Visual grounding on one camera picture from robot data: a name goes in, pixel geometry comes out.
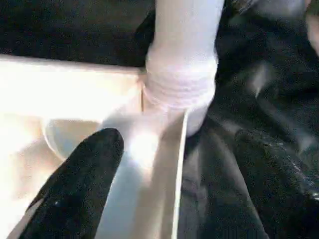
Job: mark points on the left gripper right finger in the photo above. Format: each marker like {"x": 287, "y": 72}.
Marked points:
{"x": 286, "y": 186}

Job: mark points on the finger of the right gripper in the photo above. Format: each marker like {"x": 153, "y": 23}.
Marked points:
{"x": 145, "y": 37}

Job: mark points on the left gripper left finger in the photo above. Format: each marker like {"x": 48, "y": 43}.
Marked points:
{"x": 74, "y": 186}

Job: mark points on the white plastic table leg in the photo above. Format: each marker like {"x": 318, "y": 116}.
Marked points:
{"x": 184, "y": 49}

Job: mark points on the white plastic table top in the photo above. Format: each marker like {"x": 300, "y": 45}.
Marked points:
{"x": 74, "y": 99}

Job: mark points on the black table mat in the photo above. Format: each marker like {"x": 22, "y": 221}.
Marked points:
{"x": 249, "y": 99}

